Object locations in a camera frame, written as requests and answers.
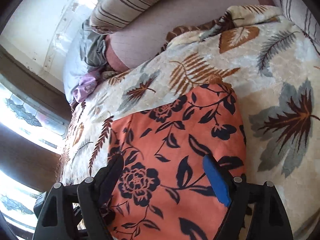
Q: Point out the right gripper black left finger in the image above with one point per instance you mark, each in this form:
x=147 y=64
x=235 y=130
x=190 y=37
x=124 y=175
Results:
x=92 y=194

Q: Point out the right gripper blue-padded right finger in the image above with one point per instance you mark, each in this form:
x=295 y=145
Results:
x=269 y=219

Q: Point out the orange black floral blouse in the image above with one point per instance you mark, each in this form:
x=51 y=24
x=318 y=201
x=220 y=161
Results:
x=163 y=192

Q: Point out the cream leaf-print fleece blanket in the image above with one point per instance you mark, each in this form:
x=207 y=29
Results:
x=271 y=65

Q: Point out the lilac patterned small garment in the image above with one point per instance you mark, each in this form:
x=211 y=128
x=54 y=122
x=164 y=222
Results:
x=87 y=85

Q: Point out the light blue grey pillow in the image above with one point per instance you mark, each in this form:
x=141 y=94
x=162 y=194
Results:
x=86 y=54

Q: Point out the pink quilted bolster cushion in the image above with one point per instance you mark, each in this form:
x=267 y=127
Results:
x=143 y=38

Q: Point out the striped floral side pillow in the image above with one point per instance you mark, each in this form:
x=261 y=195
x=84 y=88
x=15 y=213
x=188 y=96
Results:
x=300 y=14

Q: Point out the striped floral long pillow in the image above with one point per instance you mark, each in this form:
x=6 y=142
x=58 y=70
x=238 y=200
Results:
x=110 y=16

